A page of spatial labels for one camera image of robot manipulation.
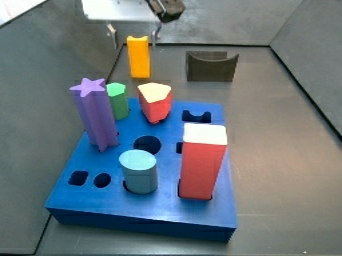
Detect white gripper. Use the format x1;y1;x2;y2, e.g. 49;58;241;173
82;0;162;49

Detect yellow arch block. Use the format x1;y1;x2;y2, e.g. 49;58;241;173
128;36;152;78

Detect black curved fixture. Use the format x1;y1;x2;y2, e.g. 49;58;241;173
186;51;240;82

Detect green hexagonal prism block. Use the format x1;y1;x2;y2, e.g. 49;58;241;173
108;82;130;120

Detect red rounded triangle block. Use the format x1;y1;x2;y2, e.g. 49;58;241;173
138;83;173;124

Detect purple star prism block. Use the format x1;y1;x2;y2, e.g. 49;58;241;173
70;78;120;152

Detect tall red rectangular block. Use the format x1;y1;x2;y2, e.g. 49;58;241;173
180;123;228;200

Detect light blue cylinder block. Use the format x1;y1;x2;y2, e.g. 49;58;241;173
120;149;158;194

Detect blue shape sorter base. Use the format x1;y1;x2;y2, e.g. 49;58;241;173
46;98;238;242

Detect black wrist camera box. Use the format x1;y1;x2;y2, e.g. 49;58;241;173
146;0;186;23

